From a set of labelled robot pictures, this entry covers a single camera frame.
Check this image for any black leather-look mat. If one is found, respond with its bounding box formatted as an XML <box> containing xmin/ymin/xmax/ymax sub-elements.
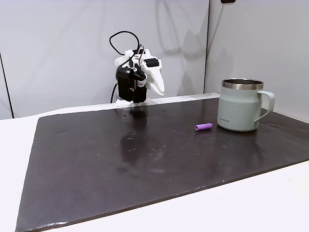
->
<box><xmin>14</xmin><ymin>96</ymin><xmax>309</xmax><ymax>232</ymax></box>

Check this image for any black oval camera box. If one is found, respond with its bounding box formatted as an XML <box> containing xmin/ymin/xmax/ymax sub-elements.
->
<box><xmin>116</xmin><ymin>67</ymin><xmax>134</xmax><ymax>101</ymax></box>

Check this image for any white base board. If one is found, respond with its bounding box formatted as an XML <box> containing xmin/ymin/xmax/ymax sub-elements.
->
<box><xmin>0</xmin><ymin>93</ymin><xmax>309</xmax><ymax>232</ymax></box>

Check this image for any pale green steel-lined mug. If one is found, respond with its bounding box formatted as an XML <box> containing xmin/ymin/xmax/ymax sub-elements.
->
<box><xmin>218</xmin><ymin>78</ymin><xmax>276</xmax><ymax>133</ymax></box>

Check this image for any purple pen grip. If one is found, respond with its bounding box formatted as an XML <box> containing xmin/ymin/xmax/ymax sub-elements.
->
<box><xmin>195</xmin><ymin>122</ymin><xmax>213</xmax><ymax>132</ymax></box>

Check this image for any black camera cable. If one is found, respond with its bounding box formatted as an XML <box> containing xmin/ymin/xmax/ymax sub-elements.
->
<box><xmin>109</xmin><ymin>29</ymin><xmax>146</xmax><ymax>103</ymax></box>

